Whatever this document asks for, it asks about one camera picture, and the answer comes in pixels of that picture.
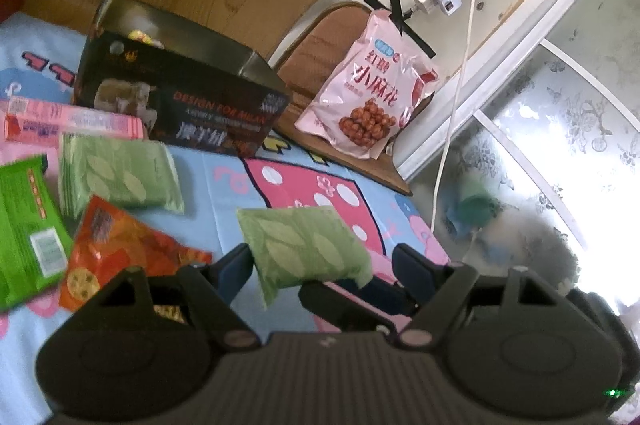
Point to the orange-red snack packet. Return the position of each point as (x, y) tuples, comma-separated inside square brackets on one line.
[(125, 245)]

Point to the yellow snack packet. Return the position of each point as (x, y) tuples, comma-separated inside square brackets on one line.
[(170, 314), (142, 39)]

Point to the green snack packet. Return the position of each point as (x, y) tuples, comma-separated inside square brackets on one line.
[(25, 225)]

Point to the white power adapter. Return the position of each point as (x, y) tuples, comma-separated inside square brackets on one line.
[(447, 2)]

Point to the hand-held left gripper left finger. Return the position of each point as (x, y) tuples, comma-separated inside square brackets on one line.
[(235, 272)]

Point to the large pink snack bag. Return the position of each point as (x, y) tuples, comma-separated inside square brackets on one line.
[(370, 90)]

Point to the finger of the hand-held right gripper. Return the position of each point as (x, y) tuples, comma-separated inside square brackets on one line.
[(350, 307)]

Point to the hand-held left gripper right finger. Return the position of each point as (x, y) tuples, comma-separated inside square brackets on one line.
[(417, 275)]

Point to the green and blue object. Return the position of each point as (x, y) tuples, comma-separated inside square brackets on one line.
[(475, 207)]

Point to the light green leaf-print packet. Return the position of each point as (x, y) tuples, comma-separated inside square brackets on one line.
[(120, 175), (305, 245)]

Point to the brown seat cushion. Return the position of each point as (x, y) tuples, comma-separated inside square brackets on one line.
[(325, 40)]

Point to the long pink wrapped snack pack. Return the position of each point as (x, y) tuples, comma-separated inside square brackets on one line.
[(75, 122)]

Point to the black tape strip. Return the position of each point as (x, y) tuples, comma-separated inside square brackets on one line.
[(395, 0)]

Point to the black cardboard box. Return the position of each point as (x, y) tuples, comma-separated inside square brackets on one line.
[(200, 105)]

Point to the white framed window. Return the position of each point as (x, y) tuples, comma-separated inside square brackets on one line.
[(575, 130)]

